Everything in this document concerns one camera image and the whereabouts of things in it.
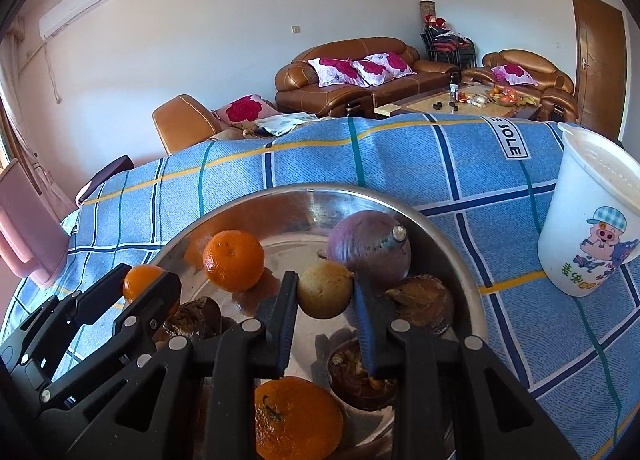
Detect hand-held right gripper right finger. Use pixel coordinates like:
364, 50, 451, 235
352, 276, 581, 460

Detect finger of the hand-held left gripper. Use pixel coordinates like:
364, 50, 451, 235
39, 270, 183, 407
0, 264, 133, 367

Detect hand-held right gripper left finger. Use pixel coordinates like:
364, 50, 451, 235
55, 270, 300, 460

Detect small orange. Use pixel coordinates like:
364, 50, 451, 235
122, 264, 171, 305
202, 230, 266, 292

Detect dark brown water chestnut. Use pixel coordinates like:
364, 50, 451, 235
165, 296, 223, 341
385, 275, 455, 337
327, 337, 398, 411

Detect brown kiwi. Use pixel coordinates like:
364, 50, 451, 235
297, 261, 355, 319

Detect purple red onion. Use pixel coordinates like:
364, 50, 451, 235
326, 210, 412, 285

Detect large orange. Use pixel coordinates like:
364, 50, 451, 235
254, 376, 345, 460

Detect stainless steel bowl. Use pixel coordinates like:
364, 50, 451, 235
127, 183, 483, 460

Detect pink kettle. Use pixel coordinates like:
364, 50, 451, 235
0, 160, 68, 291

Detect dark maroon stool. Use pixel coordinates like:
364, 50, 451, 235
75, 155, 135, 205

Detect blue plaid blanket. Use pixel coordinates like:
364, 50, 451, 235
0, 114, 640, 460

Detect tan leather sofa section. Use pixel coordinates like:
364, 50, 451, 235
152, 94, 281, 155

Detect white crumpled cloth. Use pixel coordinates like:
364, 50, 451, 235
255, 112, 316, 137

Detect pink pillow with red rose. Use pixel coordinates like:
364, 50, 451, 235
212, 94, 268, 127

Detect white cartoon print cup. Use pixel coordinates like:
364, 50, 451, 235
538, 122, 640, 298

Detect coffee table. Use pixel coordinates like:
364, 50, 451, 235
374, 82, 543, 121

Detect long brown leather sofa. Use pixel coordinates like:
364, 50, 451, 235
274, 37, 461, 118

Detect white pillow with magenta flowers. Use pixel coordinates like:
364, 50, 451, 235
350, 60, 388, 87
491, 64, 540, 85
307, 57, 368, 88
364, 52, 417, 79

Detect pile of colourful snacks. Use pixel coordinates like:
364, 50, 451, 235
457, 84, 538, 108

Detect white air conditioner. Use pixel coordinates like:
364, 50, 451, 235
38, 0, 115, 40

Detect stack of dark chairs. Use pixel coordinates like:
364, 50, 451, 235
420, 24, 477, 70

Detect brown leather armchair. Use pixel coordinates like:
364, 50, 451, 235
462, 50, 580, 123

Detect brown wooden door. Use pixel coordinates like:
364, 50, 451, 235
570, 0, 628, 141

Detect air conditioner hose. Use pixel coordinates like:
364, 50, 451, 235
42, 40, 63, 103

